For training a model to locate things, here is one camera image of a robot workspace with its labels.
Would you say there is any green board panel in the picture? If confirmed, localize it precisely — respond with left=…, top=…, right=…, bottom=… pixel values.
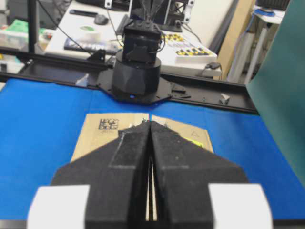
left=246, top=0, right=305, bottom=184

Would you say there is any blue table mat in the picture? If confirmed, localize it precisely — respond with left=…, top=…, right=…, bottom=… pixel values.
left=0, top=79, right=305, bottom=220

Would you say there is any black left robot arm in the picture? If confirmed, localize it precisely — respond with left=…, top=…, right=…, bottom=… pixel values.
left=112, top=20, right=162, bottom=96

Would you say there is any white tape roll on desk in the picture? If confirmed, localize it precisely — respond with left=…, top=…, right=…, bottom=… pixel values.
left=77, top=26, right=101, bottom=42

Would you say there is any brown cardboard box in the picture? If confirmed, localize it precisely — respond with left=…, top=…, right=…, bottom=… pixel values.
left=71, top=113, right=214, bottom=221

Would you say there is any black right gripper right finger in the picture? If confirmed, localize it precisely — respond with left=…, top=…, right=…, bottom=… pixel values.
left=150, top=120, right=274, bottom=229

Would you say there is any white background desk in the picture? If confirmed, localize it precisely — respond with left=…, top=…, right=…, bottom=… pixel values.
left=45, top=0, right=222, bottom=80

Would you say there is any black computer mouse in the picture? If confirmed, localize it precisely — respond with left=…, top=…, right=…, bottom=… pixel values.
left=94, top=14, right=109, bottom=25

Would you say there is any black aluminium frame rail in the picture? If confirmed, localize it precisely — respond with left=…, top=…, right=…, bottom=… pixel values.
left=0, top=47, right=258, bottom=114

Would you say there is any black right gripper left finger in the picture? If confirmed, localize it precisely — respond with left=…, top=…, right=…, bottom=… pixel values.
left=26, top=120, right=151, bottom=229

